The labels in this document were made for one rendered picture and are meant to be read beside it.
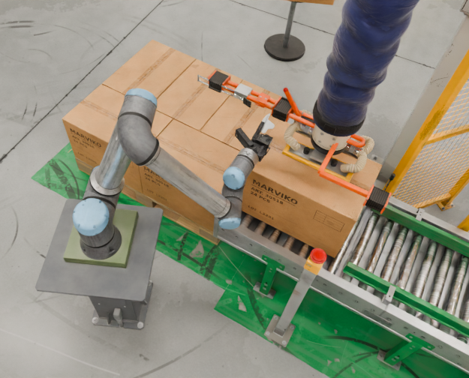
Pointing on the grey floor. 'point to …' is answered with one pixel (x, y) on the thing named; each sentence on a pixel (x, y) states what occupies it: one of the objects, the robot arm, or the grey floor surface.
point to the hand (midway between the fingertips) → (266, 124)
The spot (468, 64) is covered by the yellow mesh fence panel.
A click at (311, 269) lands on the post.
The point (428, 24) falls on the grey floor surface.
